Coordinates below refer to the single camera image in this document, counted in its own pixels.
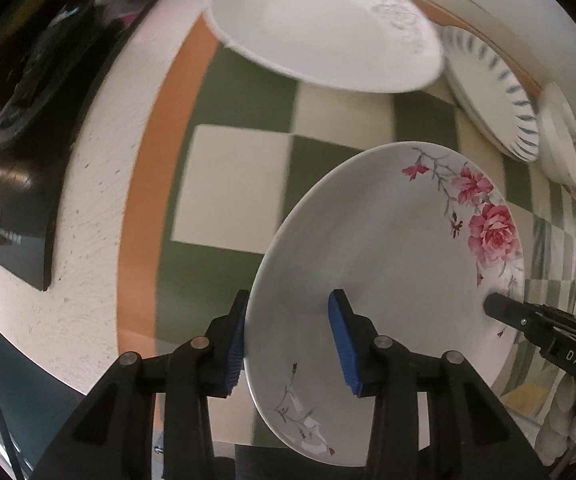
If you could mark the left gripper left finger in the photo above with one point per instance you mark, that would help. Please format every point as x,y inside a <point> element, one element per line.
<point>223,362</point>

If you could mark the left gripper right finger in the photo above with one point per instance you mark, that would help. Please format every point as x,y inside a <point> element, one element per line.
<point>364,365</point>

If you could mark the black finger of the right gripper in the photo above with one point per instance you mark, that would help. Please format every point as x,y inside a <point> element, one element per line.
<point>510,309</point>

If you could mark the pink rose floral plate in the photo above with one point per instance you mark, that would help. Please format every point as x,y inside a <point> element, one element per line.
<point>416,235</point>

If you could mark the plain white bowl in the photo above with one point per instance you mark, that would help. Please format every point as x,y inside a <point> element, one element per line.
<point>557,135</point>

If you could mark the blue leaf pattern plate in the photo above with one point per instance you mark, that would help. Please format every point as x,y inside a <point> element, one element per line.
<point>492,92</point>

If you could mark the white embossed flower plate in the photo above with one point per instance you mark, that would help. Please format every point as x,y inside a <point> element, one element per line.
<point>372,46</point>

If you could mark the white gloved right hand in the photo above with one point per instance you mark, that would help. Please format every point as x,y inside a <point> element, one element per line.
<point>557,436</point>

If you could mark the green checkered table mat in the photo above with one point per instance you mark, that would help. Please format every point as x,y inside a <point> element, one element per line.
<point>229,149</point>

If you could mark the black gas stove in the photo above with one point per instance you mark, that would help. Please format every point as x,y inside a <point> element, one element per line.
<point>47,78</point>

